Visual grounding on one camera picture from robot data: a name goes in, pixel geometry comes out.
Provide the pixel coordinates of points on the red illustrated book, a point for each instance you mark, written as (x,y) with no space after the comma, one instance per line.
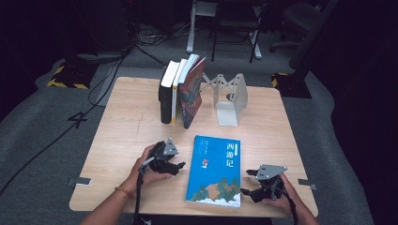
(192,93)

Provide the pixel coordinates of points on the person's right hand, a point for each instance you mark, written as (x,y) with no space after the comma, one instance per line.
(286,200)

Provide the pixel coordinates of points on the yellow book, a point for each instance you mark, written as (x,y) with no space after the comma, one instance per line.
(175,93)

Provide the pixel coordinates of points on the dark equipment cabinet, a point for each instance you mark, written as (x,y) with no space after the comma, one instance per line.
(106,25)

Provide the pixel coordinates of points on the dark slanted stand pole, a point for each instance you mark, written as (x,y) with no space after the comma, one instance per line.
(308,40)

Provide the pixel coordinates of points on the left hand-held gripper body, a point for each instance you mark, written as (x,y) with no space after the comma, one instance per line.
(161,159)

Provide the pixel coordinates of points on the dark office chair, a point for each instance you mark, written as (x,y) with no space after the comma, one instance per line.
(297,18)

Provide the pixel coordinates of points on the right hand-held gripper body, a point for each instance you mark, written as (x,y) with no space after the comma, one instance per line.
(269,187)

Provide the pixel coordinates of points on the black hardcover book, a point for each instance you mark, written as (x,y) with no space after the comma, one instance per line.
(165,100)

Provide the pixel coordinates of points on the blue book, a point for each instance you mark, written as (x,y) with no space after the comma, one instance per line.
(214,172)

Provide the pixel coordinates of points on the black folding chair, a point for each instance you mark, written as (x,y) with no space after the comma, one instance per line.
(233,23)

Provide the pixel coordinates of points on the white expandable book rack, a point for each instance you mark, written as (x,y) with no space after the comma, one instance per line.
(230,109)

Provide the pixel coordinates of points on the white desk frame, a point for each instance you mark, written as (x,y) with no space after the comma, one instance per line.
(190,43)

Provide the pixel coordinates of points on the person's left hand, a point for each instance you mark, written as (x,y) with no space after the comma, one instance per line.
(142,178)

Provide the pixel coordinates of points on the grey stand base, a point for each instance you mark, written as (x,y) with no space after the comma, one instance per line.
(100,57)

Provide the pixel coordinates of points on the grey tape strip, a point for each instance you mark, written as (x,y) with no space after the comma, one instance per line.
(82,181)
(308,183)

